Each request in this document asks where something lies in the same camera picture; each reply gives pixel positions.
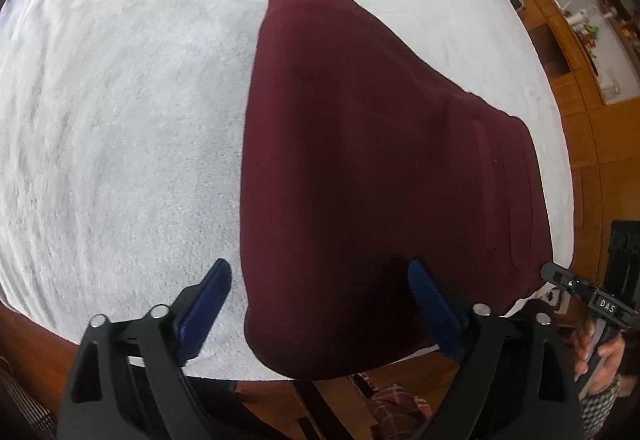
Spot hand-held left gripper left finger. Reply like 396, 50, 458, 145
57, 258, 233, 440

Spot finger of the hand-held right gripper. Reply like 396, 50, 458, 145
541, 262, 576, 295

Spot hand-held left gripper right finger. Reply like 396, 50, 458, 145
406, 259, 586, 440

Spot maroon pants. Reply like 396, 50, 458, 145
239, 0, 555, 381

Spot person's right forearm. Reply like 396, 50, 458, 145
579, 375, 625, 440

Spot person's right hand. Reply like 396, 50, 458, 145
573, 319, 626, 396

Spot plaid slipper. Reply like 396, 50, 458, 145
366, 382, 434, 432

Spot white fluffy blanket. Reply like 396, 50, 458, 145
0, 0, 575, 380

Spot wooden cabinet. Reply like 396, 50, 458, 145
520, 0, 640, 113

